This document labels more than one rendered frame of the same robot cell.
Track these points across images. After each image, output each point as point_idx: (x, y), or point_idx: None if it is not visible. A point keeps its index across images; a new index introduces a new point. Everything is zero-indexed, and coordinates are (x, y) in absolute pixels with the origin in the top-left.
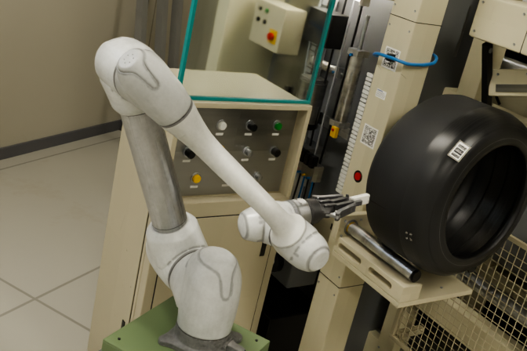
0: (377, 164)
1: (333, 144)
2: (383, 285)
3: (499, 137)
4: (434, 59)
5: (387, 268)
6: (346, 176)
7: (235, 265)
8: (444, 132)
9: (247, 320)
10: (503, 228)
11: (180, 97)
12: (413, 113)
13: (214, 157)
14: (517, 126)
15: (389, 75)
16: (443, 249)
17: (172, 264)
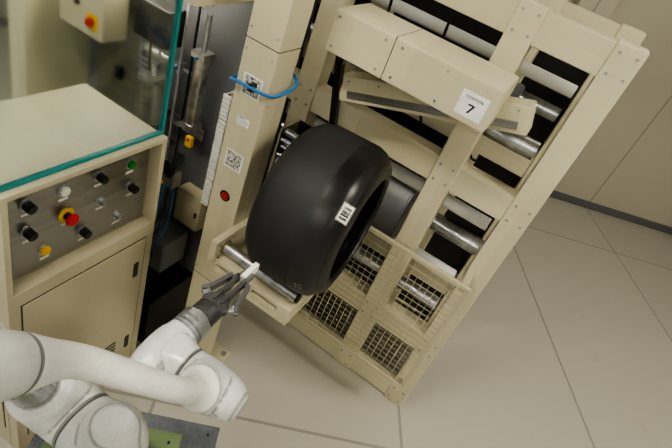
0: (259, 222)
1: (183, 134)
2: (268, 306)
3: (375, 183)
4: (295, 82)
5: (268, 289)
6: (211, 193)
7: (139, 426)
8: (327, 192)
9: (129, 324)
10: (362, 230)
11: (23, 370)
12: (291, 166)
13: (92, 376)
14: (385, 162)
15: (251, 104)
16: (326, 284)
17: (53, 433)
